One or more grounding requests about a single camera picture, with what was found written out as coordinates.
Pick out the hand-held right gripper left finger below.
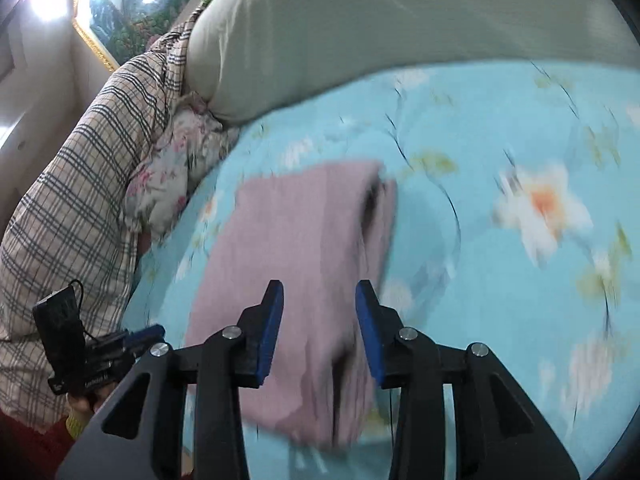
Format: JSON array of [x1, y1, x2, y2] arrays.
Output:
[[55, 280, 285, 480]]

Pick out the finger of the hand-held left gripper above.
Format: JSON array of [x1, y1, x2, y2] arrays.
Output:
[[121, 324, 166, 350]]

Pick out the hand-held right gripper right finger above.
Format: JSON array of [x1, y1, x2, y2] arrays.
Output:
[[354, 280, 581, 480]]

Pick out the pink knit sweater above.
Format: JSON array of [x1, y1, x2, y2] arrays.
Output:
[[184, 159, 399, 452]]

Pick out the person's left hand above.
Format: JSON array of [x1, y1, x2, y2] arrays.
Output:
[[67, 385, 112, 423]]

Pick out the blue floral bed sheet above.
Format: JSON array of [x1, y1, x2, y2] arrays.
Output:
[[121, 56, 640, 480]]

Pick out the plaid blanket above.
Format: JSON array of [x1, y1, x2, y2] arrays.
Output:
[[0, 6, 207, 429]]

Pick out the floral pillow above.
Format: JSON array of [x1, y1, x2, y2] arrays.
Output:
[[124, 91, 242, 237]]

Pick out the green striped pillow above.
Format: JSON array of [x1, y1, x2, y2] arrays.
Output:
[[184, 0, 640, 129]]

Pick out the gold framed landscape painting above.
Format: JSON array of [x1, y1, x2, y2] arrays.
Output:
[[71, 0, 213, 72]]

